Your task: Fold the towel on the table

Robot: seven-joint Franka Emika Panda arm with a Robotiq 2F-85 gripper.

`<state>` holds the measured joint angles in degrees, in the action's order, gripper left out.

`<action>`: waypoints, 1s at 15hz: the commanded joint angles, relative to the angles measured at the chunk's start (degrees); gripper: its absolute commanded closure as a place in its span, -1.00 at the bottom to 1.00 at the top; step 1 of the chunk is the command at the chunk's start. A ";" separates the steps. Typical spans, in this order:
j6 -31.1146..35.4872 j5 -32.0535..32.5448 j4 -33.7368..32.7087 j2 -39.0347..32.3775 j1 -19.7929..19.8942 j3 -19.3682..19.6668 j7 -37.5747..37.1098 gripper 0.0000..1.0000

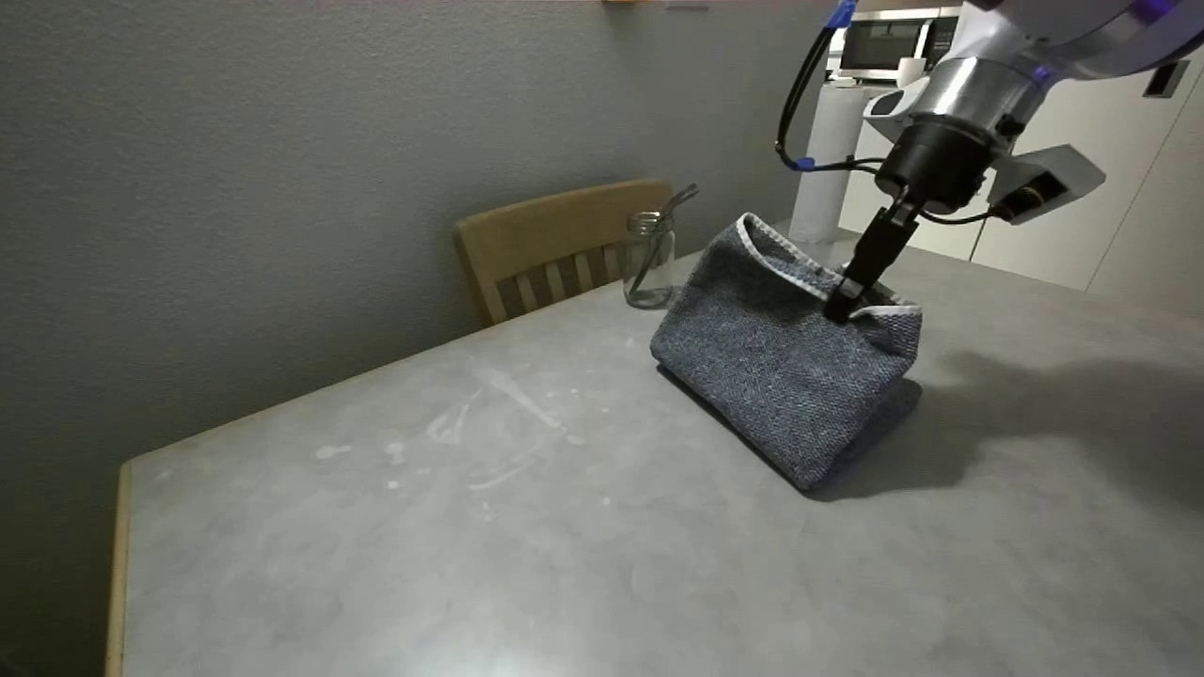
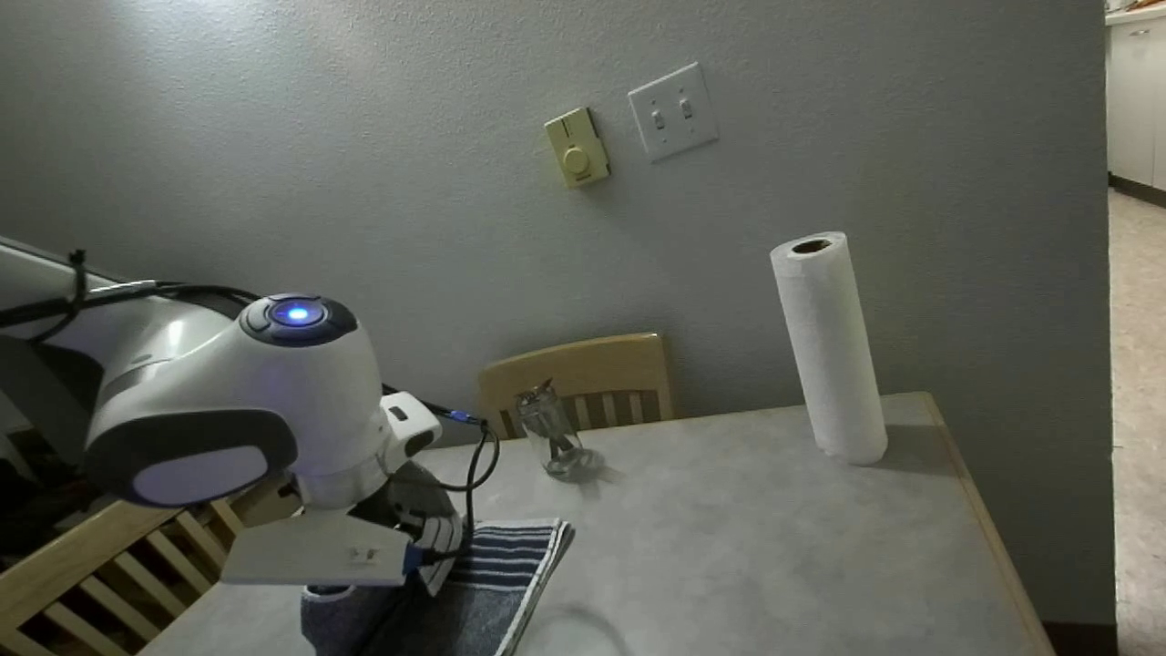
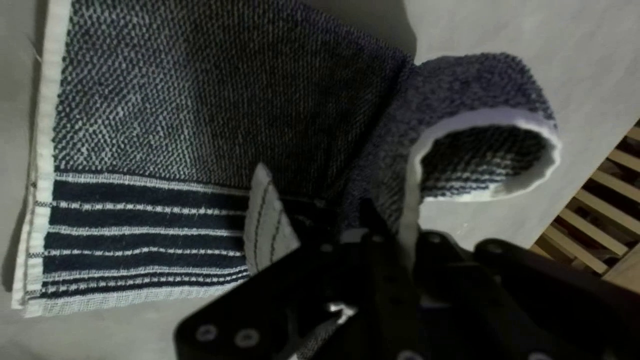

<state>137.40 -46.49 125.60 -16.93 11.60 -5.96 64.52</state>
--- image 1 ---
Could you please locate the blue grey striped towel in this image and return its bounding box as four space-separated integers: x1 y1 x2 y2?
646 205 931 495

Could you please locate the black camera cable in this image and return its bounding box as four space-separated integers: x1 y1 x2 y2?
771 0 1007 228

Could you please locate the wooden chair with slatted back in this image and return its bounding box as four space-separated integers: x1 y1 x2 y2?
453 178 682 331

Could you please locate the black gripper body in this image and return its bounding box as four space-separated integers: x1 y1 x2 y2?
848 111 1016 302

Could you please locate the straw in jar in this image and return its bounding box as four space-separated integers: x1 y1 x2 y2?
657 180 704 235

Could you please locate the white microwave oven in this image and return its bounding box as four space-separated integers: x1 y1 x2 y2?
825 0 977 89

